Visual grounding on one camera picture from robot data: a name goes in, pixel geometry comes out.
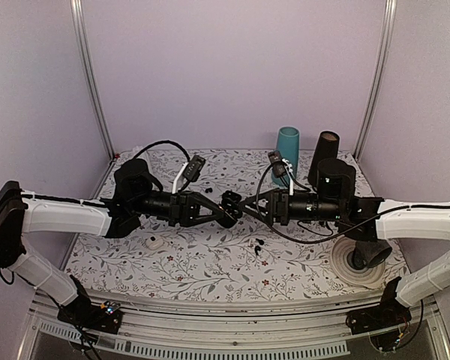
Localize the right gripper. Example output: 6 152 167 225
238 187 344 227

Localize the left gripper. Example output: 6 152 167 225
131 190 227 229

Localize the black round earbud case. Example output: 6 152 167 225
217 208 242 229

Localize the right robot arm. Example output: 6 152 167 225
239 157 450 327

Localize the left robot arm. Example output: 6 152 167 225
0 157 238 326

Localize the open black earbud case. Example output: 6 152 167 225
220 190 242 206

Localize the white case with black earbud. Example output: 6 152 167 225
145 236 164 251

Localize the floral table mat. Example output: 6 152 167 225
64 148 408 303

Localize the teal vase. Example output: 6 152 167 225
275 127 299 178

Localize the black vase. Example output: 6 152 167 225
307 130 340 188

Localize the dark grey mug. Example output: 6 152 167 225
351 240 392 270

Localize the beige ribbed plate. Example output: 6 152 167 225
330 236 386 290

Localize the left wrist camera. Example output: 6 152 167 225
172 155 206 194

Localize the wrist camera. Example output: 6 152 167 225
268 150 295 196
172 155 206 194

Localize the left camera cable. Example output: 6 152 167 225
133 139 193 164

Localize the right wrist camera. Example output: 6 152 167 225
268 150 295 196

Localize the front aluminium rail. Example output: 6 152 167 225
18 290 450 359

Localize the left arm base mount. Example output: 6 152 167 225
57 276 123 335

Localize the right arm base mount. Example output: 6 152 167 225
345 277 412 335

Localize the left aluminium frame post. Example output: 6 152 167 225
70 0 116 161

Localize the aluminium frame post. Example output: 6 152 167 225
70 0 116 161
352 0 398 163

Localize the right aluminium frame post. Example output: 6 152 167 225
352 0 398 163

